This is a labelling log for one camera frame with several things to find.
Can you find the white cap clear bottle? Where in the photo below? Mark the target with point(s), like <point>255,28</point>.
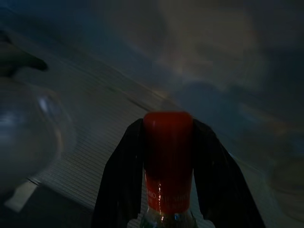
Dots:
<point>28,133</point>

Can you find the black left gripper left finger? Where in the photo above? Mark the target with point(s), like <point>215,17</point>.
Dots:
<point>121,185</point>

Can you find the red cap clear bottle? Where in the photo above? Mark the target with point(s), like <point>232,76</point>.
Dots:
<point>168,147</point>

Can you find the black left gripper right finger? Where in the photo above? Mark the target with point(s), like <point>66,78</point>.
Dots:
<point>218,185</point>

